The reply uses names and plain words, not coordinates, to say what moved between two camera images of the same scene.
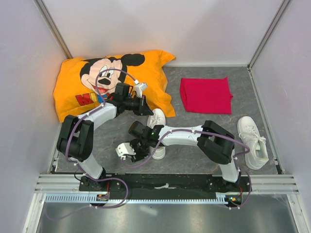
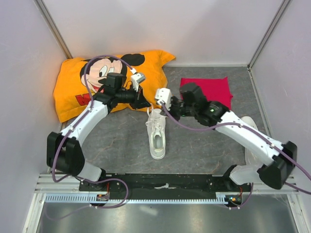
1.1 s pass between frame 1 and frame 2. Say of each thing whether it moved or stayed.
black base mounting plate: stayed
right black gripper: moved
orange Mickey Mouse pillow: stayed
